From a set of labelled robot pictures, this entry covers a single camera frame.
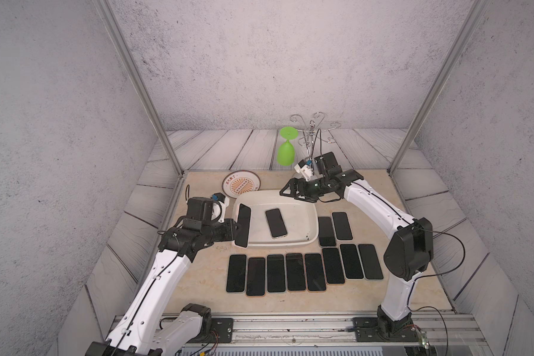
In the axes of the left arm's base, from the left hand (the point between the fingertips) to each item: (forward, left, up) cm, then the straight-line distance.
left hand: (242, 226), depth 74 cm
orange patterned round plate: (+41, +6, -22) cm, 47 cm away
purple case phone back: (+2, -1, +1) cm, 3 cm away
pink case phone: (+8, -33, -22) cm, 41 cm away
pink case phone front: (-8, -26, -21) cm, 34 cm away
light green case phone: (-10, -11, -20) cm, 25 cm away
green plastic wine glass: (+35, -16, +2) cm, 39 cm away
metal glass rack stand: (+39, -28, +9) cm, 48 cm away
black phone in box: (+13, -12, -22) cm, 28 cm away
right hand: (+12, -16, +1) cm, 20 cm away
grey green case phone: (+12, -41, -21) cm, 48 cm away
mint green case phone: (-8, +4, -20) cm, 22 cm away
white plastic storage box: (+16, -23, -21) cm, 35 cm away
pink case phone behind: (-6, -19, -22) cm, 30 cm away
